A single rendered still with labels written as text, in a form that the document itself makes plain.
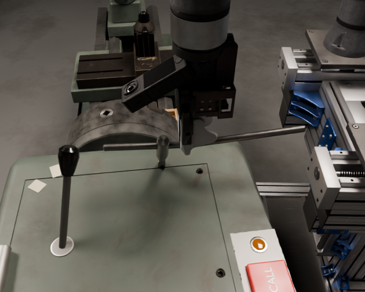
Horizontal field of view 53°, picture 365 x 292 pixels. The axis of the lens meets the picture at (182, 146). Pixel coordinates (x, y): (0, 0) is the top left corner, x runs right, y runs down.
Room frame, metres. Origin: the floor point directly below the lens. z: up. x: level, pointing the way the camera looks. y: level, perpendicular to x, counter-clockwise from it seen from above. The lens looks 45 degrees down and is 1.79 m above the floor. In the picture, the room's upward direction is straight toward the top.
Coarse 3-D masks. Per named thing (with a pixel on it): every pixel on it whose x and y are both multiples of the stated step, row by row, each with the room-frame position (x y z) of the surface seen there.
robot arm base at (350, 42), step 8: (336, 24) 1.08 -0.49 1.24; (344, 24) 1.05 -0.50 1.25; (328, 32) 1.10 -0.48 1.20; (336, 32) 1.06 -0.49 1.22; (344, 32) 1.05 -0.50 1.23; (352, 32) 1.03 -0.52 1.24; (360, 32) 1.03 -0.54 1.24; (328, 40) 1.07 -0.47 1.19; (336, 40) 1.05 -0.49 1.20; (344, 40) 1.04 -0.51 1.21; (352, 40) 1.02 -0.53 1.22; (360, 40) 1.02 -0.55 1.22; (328, 48) 1.06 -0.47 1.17; (336, 48) 1.04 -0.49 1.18; (344, 48) 1.02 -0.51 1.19; (352, 48) 1.02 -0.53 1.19; (360, 48) 1.02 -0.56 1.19; (344, 56) 1.02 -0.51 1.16; (352, 56) 1.01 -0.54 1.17; (360, 56) 1.01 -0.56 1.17
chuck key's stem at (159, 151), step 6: (162, 138) 0.43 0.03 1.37; (168, 138) 0.43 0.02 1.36; (156, 144) 0.43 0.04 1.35; (162, 144) 0.42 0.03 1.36; (168, 144) 0.43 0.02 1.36; (156, 150) 0.44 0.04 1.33; (162, 150) 0.43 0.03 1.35; (168, 150) 0.44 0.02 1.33; (162, 156) 0.44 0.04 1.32; (162, 162) 0.46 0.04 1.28
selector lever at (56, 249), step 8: (64, 176) 0.36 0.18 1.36; (64, 184) 0.35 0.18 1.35; (64, 192) 0.34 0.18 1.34; (64, 200) 0.34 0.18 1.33; (64, 208) 0.33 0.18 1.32; (64, 216) 0.32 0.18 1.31; (64, 224) 0.31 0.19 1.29; (64, 232) 0.31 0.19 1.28; (56, 240) 0.31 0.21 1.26; (64, 240) 0.30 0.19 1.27; (72, 240) 0.31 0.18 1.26; (56, 248) 0.29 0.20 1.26; (64, 248) 0.29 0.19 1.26; (72, 248) 0.29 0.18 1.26
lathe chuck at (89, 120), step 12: (96, 108) 0.68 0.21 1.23; (120, 108) 0.67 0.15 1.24; (144, 108) 0.68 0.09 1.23; (84, 120) 0.66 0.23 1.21; (96, 120) 0.64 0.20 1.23; (108, 120) 0.63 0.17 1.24; (120, 120) 0.63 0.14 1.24; (132, 120) 0.63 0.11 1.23; (144, 120) 0.64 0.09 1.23; (156, 120) 0.66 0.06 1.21; (168, 120) 0.68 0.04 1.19; (72, 132) 0.65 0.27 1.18; (84, 132) 0.61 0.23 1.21; (168, 132) 0.63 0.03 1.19
